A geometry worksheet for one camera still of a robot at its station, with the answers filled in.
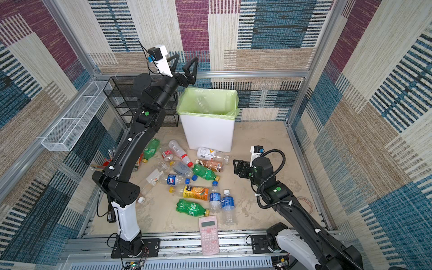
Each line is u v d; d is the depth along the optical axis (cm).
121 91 101
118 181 47
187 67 54
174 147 102
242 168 69
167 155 99
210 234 76
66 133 72
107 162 89
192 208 78
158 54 50
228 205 79
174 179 89
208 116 81
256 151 69
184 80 56
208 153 97
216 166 94
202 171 95
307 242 44
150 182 90
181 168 92
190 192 83
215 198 83
